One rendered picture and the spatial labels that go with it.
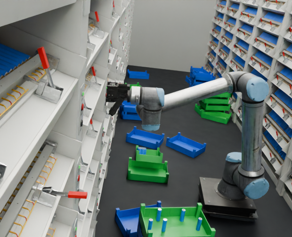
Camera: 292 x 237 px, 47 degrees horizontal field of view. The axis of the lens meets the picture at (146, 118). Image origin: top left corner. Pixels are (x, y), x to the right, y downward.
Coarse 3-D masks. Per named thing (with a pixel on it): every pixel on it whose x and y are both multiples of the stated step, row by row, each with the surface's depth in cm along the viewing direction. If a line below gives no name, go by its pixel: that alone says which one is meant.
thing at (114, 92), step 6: (108, 84) 168; (120, 84) 166; (126, 84) 166; (108, 90) 162; (114, 90) 162; (120, 90) 164; (126, 90) 164; (108, 96) 163; (114, 96) 163; (120, 96) 165; (126, 96) 165
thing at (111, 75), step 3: (111, 72) 217; (114, 72) 217; (108, 75) 217; (111, 75) 217; (114, 75) 217; (108, 78) 218; (111, 78) 218; (114, 78) 218; (111, 81) 214; (105, 105) 161; (105, 108) 162; (105, 111) 162
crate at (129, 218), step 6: (156, 204) 217; (126, 210) 208; (132, 210) 210; (138, 210) 212; (120, 216) 208; (126, 216) 210; (132, 216) 211; (138, 216) 211; (120, 222) 198; (126, 222) 205; (132, 222) 205; (120, 228) 199; (126, 228) 200; (132, 228) 201; (126, 234) 190; (132, 234) 191
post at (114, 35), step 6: (114, 0) 201; (120, 0) 201; (120, 6) 202; (120, 18) 208; (114, 30) 207; (114, 36) 208; (114, 60) 214; (114, 66) 216; (108, 126) 231; (108, 144) 236; (108, 150) 241
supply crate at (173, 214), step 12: (144, 204) 159; (144, 216) 162; (156, 216) 163; (168, 216) 164; (192, 216) 167; (204, 216) 160; (144, 228) 149; (156, 228) 156; (168, 228) 156; (180, 228) 157; (192, 228) 158; (204, 228) 158
